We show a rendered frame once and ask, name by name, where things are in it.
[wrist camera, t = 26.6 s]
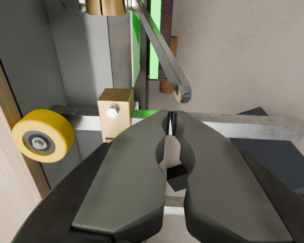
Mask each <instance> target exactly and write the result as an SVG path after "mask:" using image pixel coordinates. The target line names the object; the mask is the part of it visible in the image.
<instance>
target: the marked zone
mask: <svg viewBox="0 0 304 243"><path fill-rule="evenodd" d="M133 27H134V30H135V34H136V37H137V41H138V44H139V20H138V18H137V16H136V15H135V13H133Z"/></svg>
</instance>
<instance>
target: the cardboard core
mask: <svg viewBox="0 0 304 243"><path fill-rule="evenodd" d="M177 44H178V37H176V36H171V39H170V50H171V52H172V54H173V55H174V57H175V59H176V55H177ZM160 92H161V93H163V94H171V93H173V90H172V88H171V86H170V84H169V82H168V81H160Z"/></svg>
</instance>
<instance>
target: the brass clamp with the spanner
mask: <svg viewBox="0 0 304 243"><path fill-rule="evenodd" d="M79 2H80V4H81V5H82V6H85V7H86V12H87V13H88V14H90V15H104V16H116V15H126V13H127V11H126V8H125V0H79Z"/></svg>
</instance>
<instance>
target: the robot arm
mask: <svg viewBox="0 0 304 243"><path fill-rule="evenodd" d="M170 120H171V129H172V136H175V138H176V139H177V140H178V141H179V143H180V145H181V147H180V157H179V159H180V162H181V163H182V164H183V165H184V166H185V168H186V170H187V171H188V174H189V176H188V181H187V187H186V192H185V198H184V203H183V206H184V214H185V222H186V228H187V231H188V232H189V233H190V234H191V235H192V236H193V237H194V238H196V239H197V240H198V241H200V242H201V243H304V194H297V193H296V192H295V191H293V190H292V189H291V188H290V187H289V186H288V185H286V184H285V183H284V182H283V181H282V180H281V179H280V178H278V177H277V176H276V175H275V174H274V173H273V172H272V171H270V170H269V169H268V168H267V167H266V166H265V165H264V164H262V163H261V162H260V161H259V160H258V159H257V158H256V157H254V156H253V155H252V154H251V153H250V152H249V151H248V150H239V149H238V148H237V147H236V146H235V145H234V144H233V143H232V142H231V141H230V140H228V139H227V138H226V137H225V136H223V135H222V134H221V133H219V132H218V131H216V130H215V129H213V128H211V127H210V126H208V125H206V124H205V123H203V122H201V121H199V120H198V119H196V118H194V117H193V116H191V115H189V114H188V113H186V112H184V111H181V110H175V111H167V110H165V109H162V110H160V111H158V112H156V113H154V114H152V115H150V116H148V117H146V118H144V119H143V120H141V121H139V122H137V123H135V124H133V125H132V126H130V127H128V128H126V129H125V130H123V131H122V132H121V133H120V134H118V135H117V136H116V137H115V138H114V139H113V140H112V141H111V142H109V143H107V142H103V143H102V144H101V145H100V146H99V147H98V148H97V149H96V150H94V151H93V152H92V153H91V154H90V155H89V156H88V157H87V158H86V159H84V160H83V161H82V162H81V163H80V164H79V165H78V166H77V167H75V168H74V169H73V170H72V171H71V172H70V173H69V174H68V175H67V176H65V177H64V178H63V179H62V180H61V181H60V182H59V183H58V184H56V185H55V186H54V187H53V188H52V189H51V190H50V191H49V192H48V193H47V194H46V196H45V197H44V198H43V199H42V200H41V201H40V202H39V203H38V205H37V206H36V207H35V208H34V209H33V211H32V212H31V213H30V215H29V216H28V217H27V219H26V220H25V222H24V223H23V224H22V226H21V227H20V229H19V230H18V232H17V233H16V235H15V236H14V238H13V239H12V241H11V243H142V242H144V241H145V240H147V239H149V238H151V237H152V236H154V235H156V234H157V233H158V232H159V231H160V230H161V228H162V225H163V215H164V205H165V190H166V176H165V174H164V172H163V171H162V170H161V168H160V166H159V164H160V163H161V161H162V160H163V159H164V148H165V137H166V135H169V125H170Z"/></svg>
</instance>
